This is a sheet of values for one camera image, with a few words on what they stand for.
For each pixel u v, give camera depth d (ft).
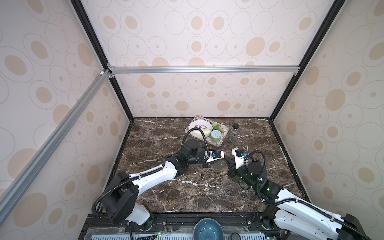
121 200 1.38
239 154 2.08
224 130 3.68
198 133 3.48
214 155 2.01
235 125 3.34
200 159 2.16
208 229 2.34
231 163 2.26
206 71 3.07
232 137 3.40
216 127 3.38
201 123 3.82
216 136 3.36
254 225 2.39
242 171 2.17
